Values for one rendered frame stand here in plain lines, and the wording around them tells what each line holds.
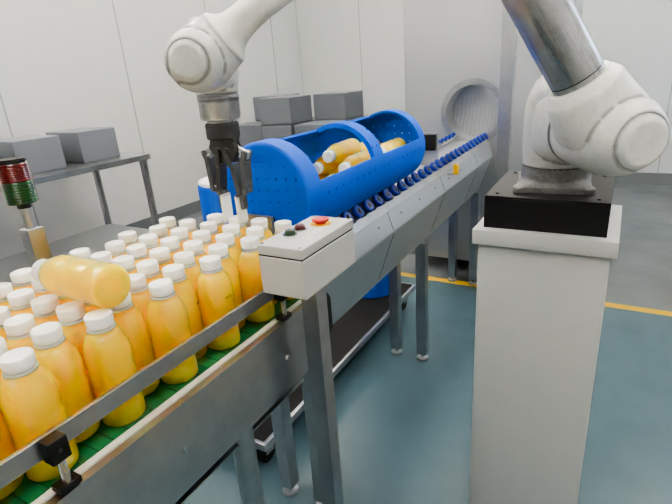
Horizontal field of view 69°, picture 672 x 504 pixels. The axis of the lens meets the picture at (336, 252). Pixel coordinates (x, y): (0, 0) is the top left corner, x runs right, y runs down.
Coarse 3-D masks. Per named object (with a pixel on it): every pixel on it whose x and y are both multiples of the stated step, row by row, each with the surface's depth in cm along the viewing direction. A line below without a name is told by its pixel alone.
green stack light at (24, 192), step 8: (0, 184) 107; (8, 184) 106; (16, 184) 106; (24, 184) 107; (32, 184) 109; (8, 192) 106; (16, 192) 107; (24, 192) 107; (32, 192) 109; (8, 200) 107; (16, 200) 107; (24, 200) 108; (32, 200) 109
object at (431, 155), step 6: (426, 138) 233; (432, 138) 232; (438, 138) 234; (426, 144) 234; (432, 144) 233; (438, 144) 235; (426, 150) 235; (432, 150) 234; (426, 156) 238; (432, 156) 236; (426, 162) 239
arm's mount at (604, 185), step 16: (512, 176) 134; (592, 176) 128; (608, 176) 127; (496, 192) 119; (512, 192) 119; (608, 192) 114; (496, 208) 119; (512, 208) 117; (528, 208) 115; (544, 208) 113; (560, 208) 111; (576, 208) 110; (592, 208) 108; (608, 208) 106; (496, 224) 120; (512, 224) 118; (528, 224) 116; (544, 224) 114; (560, 224) 112; (576, 224) 111; (592, 224) 109; (608, 224) 107
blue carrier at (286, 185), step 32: (320, 128) 160; (352, 128) 155; (384, 128) 198; (416, 128) 187; (256, 160) 127; (288, 160) 122; (384, 160) 160; (416, 160) 188; (256, 192) 130; (288, 192) 125; (320, 192) 127; (352, 192) 144
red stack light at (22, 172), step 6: (24, 162) 107; (0, 168) 105; (6, 168) 105; (12, 168) 105; (18, 168) 106; (24, 168) 107; (0, 174) 105; (6, 174) 105; (12, 174) 105; (18, 174) 106; (24, 174) 107; (30, 174) 109; (0, 180) 106; (6, 180) 105; (12, 180) 106; (18, 180) 106; (24, 180) 107
